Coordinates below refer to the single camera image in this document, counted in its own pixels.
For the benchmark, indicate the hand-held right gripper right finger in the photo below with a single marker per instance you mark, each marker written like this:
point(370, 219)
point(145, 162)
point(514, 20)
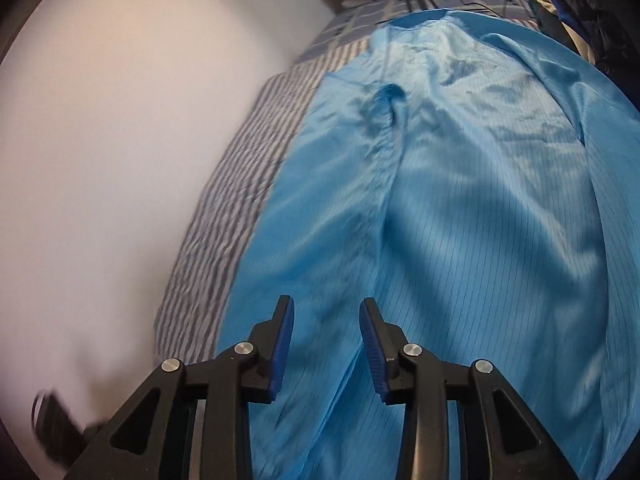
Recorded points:
point(372, 350)

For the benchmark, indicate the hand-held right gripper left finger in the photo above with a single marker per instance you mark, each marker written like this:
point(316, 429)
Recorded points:
point(280, 345)

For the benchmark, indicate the light blue pinstriped garment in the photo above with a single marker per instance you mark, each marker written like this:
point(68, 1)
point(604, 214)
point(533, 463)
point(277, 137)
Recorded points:
point(450, 210)

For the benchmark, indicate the dark clothes pile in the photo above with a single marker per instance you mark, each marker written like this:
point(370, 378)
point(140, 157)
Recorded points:
point(595, 15)

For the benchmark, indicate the grey striped bed sheet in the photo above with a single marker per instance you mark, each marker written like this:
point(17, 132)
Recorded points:
point(240, 200)

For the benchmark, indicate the blue plaid bed sheet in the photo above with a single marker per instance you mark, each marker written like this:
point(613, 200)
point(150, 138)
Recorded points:
point(350, 22)

